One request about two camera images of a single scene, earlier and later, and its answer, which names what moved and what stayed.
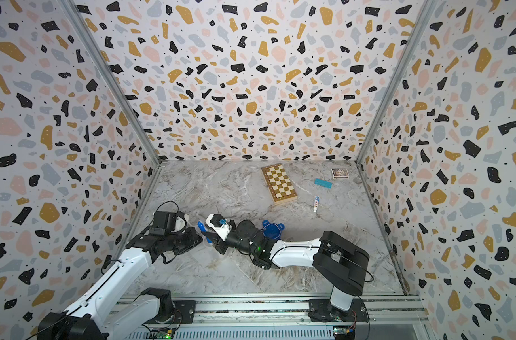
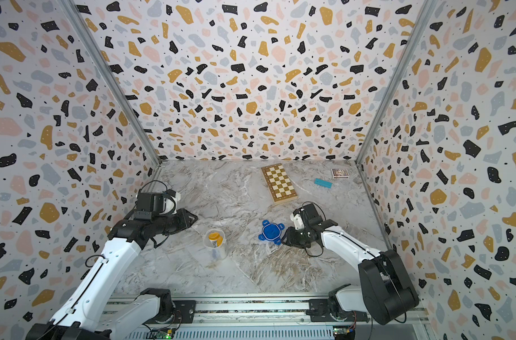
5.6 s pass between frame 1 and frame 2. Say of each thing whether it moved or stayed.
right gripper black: moved
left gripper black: moved
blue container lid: stayed
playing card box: stayed
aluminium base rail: stayed
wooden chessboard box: stayed
